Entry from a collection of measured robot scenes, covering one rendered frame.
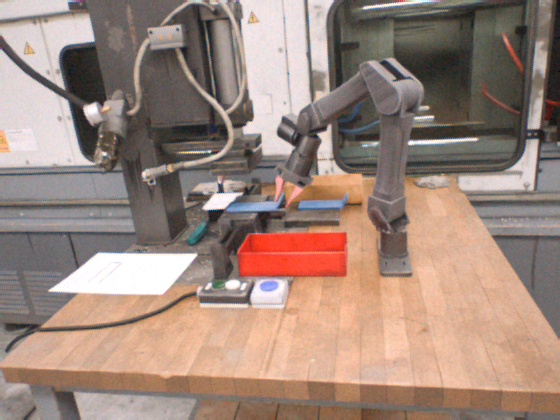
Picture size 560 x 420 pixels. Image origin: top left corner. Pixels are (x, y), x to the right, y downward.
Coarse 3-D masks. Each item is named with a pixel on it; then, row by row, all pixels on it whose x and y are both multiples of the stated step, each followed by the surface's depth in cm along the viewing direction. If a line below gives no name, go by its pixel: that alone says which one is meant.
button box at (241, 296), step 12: (204, 288) 97; (228, 288) 96; (240, 288) 96; (252, 288) 98; (180, 300) 98; (204, 300) 95; (216, 300) 95; (228, 300) 94; (240, 300) 94; (156, 312) 95; (96, 324) 92; (108, 324) 92; (120, 324) 92; (24, 336) 94
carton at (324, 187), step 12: (324, 180) 158; (336, 180) 158; (348, 180) 157; (360, 180) 156; (288, 192) 150; (300, 192) 149; (312, 192) 148; (324, 192) 148; (336, 192) 147; (348, 192) 146; (360, 192) 146; (348, 204) 148; (360, 204) 147
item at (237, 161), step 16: (240, 128) 121; (176, 144) 122; (192, 144) 122; (208, 144) 121; (224, 144) 120; (240, 144) 119; (256, 144) 119; (224, 160) 116; (240, 160) 115; (256, 160) 123
